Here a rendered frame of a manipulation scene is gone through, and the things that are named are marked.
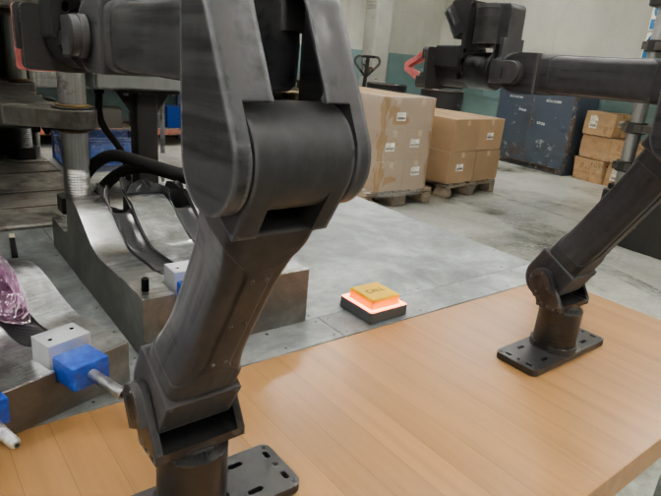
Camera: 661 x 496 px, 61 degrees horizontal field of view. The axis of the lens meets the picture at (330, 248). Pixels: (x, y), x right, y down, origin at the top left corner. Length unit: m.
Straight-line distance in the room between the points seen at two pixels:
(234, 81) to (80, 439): 0.48
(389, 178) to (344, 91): 4.48
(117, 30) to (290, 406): 0.45
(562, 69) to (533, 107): 7.09
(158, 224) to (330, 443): 0.52
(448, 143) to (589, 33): 3.36
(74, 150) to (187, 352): 1.06
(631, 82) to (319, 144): 0.58
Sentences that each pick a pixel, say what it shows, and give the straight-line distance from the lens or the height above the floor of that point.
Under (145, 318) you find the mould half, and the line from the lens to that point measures 0.77.
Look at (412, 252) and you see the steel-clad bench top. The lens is 1.28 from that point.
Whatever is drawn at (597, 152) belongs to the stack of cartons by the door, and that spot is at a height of 0.37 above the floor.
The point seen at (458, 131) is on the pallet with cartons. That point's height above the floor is 0.64.
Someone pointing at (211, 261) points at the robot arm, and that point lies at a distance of 0.37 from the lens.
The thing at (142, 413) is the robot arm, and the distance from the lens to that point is 0.50.
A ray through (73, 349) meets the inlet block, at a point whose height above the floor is 0.87.
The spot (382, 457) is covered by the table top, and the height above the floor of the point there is 0.80.
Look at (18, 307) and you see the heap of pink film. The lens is 0.81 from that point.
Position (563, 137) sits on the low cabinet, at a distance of 7.70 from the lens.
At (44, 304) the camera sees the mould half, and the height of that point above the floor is 0.87.
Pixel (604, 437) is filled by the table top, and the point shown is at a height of 0.80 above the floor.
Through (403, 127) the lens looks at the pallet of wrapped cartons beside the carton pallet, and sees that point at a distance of 4.81.
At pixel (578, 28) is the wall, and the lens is 8.38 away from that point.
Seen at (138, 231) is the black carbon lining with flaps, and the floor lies 0.90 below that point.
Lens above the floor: 1.20
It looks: 19 degrees down
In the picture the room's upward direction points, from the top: 5 degrees clockwise
